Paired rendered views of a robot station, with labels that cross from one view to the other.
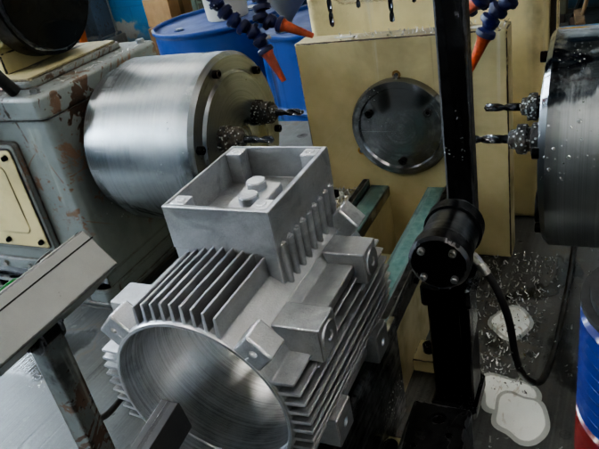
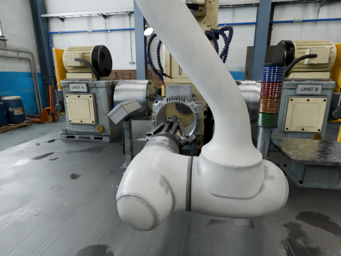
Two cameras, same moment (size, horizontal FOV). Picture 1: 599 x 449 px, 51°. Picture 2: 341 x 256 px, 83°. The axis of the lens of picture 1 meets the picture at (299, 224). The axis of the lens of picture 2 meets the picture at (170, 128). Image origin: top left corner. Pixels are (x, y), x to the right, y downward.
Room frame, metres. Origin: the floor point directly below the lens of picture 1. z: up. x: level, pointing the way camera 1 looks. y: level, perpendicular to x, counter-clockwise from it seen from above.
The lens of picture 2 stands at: (-0.29, 0.38, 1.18)
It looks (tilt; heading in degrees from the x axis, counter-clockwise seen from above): 14 degrees down; 339
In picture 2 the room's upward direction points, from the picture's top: straight up
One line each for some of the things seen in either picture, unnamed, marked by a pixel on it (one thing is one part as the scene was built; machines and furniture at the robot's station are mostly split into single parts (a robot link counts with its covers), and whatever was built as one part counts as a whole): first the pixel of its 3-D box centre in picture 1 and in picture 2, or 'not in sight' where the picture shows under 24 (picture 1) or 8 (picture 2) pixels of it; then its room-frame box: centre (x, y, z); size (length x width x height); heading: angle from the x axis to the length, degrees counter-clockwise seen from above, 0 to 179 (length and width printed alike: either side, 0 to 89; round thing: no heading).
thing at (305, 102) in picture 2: not in sight; (290, 112); (0.48, -0.64, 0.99); 0.35 x 0.31 x 0.37; 60
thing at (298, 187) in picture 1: (256, 211); (179, 93); (0.50, 0.03, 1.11); 0.12 x 0.11 x 0.07; 150
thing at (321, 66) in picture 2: not in sight; (306, 82); (0.43, -0.66, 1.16); 0.33 x 0.26 x 0.42; 60
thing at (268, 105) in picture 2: not in sight; (269, 104); (0.16, -0.12, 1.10); 0.06 x 0.06 x 0.04
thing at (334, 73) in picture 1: (414, 138); (186, 108); (0.91, -0.20, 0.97); 0.30 x 0.11 x 0.34; 60
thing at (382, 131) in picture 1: (399, 128); (186, 103); (0.86, -0.17, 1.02); 0.15 x 0.02 x 0.15; 60
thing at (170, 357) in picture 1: (258, 323); (178, 116); (0.46, 0.05, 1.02); 0.20 x 0.19 x 0.19; 150
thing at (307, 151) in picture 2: not in sight; (313, 163); (0.16, -0.38, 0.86); 0.27 x 0.24 x 0.12; 60
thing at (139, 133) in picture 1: (162, 138); (129, 100); (0.95, 0.18, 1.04); 0.37 x 0.25 x 0.25; 60
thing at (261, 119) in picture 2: not in sight; (267, 118); (0.16, -0.12, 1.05); 0.06 x 0.06 x 0.04
